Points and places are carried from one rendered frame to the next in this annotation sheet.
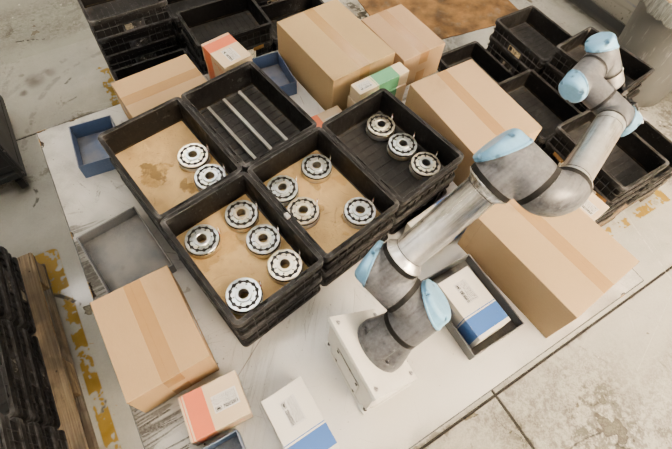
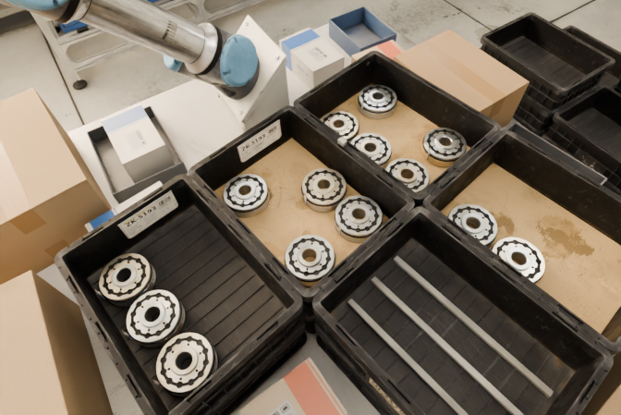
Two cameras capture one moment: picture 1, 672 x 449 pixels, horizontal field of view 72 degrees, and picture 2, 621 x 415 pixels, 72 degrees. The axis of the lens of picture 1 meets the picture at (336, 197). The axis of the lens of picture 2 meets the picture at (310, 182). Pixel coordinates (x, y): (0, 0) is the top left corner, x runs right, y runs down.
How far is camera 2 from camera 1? 1.40 m
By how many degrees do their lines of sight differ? 69
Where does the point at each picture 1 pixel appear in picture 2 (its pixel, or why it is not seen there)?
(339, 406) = not seen: hidden behind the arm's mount
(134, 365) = (456, 47)
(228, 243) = (412, 153)
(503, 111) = not seen: outside the picture
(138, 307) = (479, 81)
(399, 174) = (175, 269)
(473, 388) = (160, 99)
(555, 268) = (21, 127)
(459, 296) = (145, 134)
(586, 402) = not seen: hidden behind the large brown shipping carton
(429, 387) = (200, 97)
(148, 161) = (585, 258)
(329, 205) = (288, 209)
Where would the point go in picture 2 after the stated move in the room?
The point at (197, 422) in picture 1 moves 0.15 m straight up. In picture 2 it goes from (392, 48) to (397, 6)
